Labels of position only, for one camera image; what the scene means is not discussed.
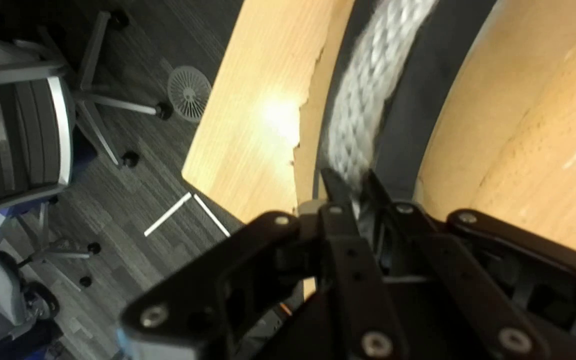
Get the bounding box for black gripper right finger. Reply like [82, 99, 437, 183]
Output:
[363, 171, 392, 208]

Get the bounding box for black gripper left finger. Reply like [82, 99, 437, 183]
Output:
[322, 168, 351, 208]

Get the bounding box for white braided rope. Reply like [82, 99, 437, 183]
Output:
[324, 0, 440, 190]

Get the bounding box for curved black board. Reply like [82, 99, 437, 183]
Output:
[315, 0, 497, 198]

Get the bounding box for round floor grille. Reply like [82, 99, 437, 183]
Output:
[166, 65, 211, 122]

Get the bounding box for grey mesh office chair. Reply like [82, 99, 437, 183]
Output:
[0, 10, 171, 259]

